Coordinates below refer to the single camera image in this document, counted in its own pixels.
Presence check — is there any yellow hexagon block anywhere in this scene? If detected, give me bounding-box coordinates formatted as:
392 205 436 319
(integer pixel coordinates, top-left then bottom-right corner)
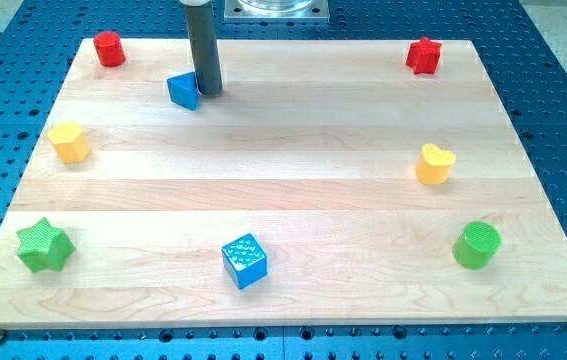
47 122 91 164

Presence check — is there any green star block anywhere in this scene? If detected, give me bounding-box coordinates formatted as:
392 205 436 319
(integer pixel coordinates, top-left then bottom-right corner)
16 217 76 273

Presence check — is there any blue perforated metal table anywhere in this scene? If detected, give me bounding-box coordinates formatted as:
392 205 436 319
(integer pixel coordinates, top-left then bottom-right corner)
0 0 567 359

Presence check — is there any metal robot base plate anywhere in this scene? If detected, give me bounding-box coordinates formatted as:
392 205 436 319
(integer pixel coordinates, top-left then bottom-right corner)
223 0 330 23

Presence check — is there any blue triangle block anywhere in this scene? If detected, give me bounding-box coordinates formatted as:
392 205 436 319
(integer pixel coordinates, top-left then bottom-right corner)
166 72 199 111

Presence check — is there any green cylinder block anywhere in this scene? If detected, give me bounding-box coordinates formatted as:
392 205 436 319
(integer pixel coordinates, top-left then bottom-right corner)
452 221 501 270

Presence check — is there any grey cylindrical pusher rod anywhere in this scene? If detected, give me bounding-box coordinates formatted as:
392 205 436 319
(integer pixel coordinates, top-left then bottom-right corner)
183 0 223 96

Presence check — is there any red cylinder block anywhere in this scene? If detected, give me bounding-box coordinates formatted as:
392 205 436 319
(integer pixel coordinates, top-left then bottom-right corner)
93 31 126 67

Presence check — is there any red star block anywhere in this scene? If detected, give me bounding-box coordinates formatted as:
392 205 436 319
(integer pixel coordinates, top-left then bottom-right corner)
406 37 442 75

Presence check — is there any light wooden board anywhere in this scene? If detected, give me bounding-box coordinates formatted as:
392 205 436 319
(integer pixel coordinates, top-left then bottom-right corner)
0 38 567 329

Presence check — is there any blue cube block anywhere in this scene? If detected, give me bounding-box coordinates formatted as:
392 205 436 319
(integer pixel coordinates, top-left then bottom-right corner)
221 233 268 289

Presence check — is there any yellow heart block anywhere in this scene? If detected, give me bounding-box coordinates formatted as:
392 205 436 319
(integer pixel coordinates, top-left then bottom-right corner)
415 143 457 185

